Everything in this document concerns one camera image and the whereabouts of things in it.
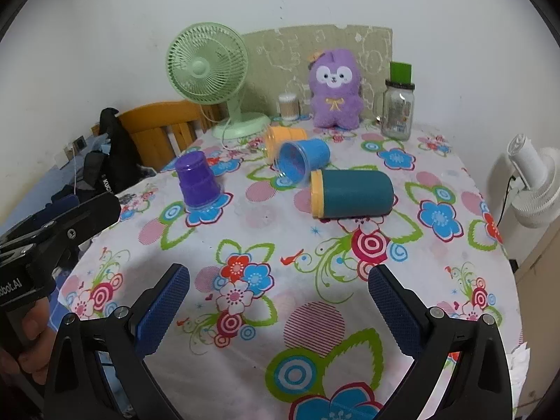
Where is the beige cabinet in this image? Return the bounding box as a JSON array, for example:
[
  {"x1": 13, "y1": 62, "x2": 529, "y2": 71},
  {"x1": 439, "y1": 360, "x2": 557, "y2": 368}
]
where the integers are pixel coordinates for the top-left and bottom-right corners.
[{"x1": 499, "y1": 201, "x2": 560, "y2": 359}]

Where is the orange plastic cup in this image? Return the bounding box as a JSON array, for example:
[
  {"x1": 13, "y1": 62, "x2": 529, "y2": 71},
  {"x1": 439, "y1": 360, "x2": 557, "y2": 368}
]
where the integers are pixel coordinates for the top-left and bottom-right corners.
[{"x1": 264, "y1": 126, "x2": 308, "y2": 160}]

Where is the purple plush toy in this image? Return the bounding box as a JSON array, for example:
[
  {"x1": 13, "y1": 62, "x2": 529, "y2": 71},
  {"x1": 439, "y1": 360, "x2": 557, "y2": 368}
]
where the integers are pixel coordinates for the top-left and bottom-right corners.
[{"x1": 307, "y1": 49, "x2": 364, "y2": 131}]

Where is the white fan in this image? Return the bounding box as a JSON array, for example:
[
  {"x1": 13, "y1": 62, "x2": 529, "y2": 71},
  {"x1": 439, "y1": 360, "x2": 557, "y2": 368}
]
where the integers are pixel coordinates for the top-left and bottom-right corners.
[{"x1": 489, "y1": 133, "x2": 560, "y2": 229}]

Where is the white crumpled paper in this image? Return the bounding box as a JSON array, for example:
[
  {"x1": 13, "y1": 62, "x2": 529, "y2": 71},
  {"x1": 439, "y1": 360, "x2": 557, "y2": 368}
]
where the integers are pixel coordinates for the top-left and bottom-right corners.
[{"x1": 507, "y1": 343, "x2": 532, "y2": 403}]

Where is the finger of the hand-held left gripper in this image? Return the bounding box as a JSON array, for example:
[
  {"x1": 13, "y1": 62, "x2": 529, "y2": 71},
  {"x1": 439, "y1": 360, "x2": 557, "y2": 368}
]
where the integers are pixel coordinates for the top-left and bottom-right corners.
[
  {"x1": 0, "y1": 210, "x2": 60, "y2": 252},
  {"x1": 38, "y1": 190, "x2": 121, "y2": 268}
]

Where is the teal cup with yellow rim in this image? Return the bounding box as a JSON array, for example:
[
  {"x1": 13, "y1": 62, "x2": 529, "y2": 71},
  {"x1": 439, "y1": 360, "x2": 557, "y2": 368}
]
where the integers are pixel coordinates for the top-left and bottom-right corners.
[{"x1": 310, "y1": 169, "x2": 394, "y2": 220}]

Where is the black bag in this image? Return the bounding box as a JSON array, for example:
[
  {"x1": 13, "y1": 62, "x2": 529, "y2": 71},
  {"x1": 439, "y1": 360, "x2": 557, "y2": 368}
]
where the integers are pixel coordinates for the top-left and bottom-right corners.
[{"x1": 81, "y1": 107, "x2": 145, "y2": 197}]

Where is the patterned wall panel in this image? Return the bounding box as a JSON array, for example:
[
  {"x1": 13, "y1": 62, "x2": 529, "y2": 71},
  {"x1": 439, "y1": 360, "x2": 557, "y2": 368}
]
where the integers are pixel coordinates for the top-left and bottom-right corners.
[{"x1": 240, "y1": 24, "x2": 393, "y2": 125}]

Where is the blue plastic cup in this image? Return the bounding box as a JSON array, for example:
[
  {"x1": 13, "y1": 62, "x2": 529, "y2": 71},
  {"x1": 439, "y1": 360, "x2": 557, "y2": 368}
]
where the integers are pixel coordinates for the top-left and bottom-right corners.
[{"x1": 273, "y1": 138, "x2": 331, "y2": 185}]

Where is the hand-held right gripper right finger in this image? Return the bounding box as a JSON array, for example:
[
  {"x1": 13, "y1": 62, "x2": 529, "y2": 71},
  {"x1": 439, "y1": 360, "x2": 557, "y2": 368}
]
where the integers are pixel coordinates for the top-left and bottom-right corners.
[{"x1": 369, "y1": 265, "x2": 512, "y2": 420}]

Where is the glass jar with black lid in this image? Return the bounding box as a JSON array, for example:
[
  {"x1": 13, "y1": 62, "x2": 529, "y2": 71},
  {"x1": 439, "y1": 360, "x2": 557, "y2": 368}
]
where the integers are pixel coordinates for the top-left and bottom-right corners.
[{"x1": 375, "y1": 78, "x2": 415, "y2": 141}]

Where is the cotton swab container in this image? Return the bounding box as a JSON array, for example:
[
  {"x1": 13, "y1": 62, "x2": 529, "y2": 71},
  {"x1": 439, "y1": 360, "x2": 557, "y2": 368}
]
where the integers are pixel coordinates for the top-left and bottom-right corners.
[{"x1": 278, "y1": 93, "x2": 301, "y2": 122}]

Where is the purple plastic cup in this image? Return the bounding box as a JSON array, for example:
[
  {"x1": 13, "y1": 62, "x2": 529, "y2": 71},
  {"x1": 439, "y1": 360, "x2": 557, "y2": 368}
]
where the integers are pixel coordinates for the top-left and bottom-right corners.
[{"x1": 175, "y1": 151, "x2": 225, "y2": 207}]

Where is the person's left hand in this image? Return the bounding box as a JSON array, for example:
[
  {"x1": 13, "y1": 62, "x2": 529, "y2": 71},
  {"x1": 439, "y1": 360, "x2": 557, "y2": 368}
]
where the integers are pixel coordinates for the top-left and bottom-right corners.
[{"x1": 15, "y1": 300, "x2": 54, "y2": 386}]

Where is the green card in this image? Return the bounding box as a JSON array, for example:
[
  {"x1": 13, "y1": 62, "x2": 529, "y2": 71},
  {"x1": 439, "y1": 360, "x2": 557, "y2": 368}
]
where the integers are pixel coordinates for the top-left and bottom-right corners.
[{"x1": 389, "y1": 61, "x2": 414, "y2": 84}]

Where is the black cable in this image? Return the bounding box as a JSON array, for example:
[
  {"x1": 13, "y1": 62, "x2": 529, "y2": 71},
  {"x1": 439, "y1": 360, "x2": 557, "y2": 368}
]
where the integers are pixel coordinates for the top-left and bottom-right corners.
[{"x1": 499, "y1": 175, "x2": 515, "y2": 228}]

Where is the wooden chair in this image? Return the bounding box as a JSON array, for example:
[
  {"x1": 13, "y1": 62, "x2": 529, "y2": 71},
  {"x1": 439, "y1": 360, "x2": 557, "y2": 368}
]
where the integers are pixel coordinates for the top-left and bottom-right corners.
[{"x1": 117, "y1": 100, "x2": 226, "y2": 171}]

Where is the floral tablecloth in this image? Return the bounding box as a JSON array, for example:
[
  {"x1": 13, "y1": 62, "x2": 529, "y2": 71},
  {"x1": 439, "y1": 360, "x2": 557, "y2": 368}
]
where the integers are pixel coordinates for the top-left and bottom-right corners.
[{"x1": 57, "y1": 116, "x2": 526, "y2": 420}]

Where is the green desk fan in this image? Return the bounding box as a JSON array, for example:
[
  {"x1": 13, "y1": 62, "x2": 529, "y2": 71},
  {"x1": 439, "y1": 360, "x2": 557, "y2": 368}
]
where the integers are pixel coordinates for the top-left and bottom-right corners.
[{"x1": 166, "y1": 23, "x2": 272, "y2": 141}]

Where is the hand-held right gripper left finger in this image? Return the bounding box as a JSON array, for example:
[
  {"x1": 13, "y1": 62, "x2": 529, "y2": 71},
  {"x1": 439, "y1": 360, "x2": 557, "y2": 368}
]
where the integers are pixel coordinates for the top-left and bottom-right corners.
[{"x1": 44, "y1": 264, "x2": 190, "y2": 420}]

